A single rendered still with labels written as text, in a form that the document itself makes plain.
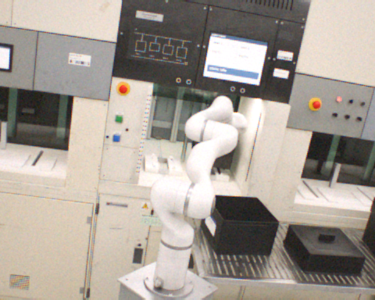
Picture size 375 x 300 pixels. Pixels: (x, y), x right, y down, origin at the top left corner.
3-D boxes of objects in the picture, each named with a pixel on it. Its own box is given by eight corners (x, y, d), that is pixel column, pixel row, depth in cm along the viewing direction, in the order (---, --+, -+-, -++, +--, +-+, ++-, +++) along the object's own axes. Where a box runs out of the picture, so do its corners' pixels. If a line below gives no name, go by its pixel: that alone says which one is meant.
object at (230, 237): (198, 225, 224) (205, 194, 219) (250, 226, 232) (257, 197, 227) (216, 255, 199) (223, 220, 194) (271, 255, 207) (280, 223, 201)
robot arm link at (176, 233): (187, 253, 159) (200, 192, 152) (139, 239, 163) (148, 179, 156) (195, 239, 171) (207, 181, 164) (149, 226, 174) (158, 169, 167)
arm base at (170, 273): (170, 305, 159) (179, 261, 154) (133, 280, 170) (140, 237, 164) (202, 286, 174) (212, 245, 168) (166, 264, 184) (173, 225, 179)
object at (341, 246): (303, 273, 195) (311, 248, 192) (282, 241, 223) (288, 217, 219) (362, 276, 201) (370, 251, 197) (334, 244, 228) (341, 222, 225)
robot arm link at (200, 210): (165, 217, 161) (208, 229, 158) (166, 194, 153) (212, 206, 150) (203, 133, 198) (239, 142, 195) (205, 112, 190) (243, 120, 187)
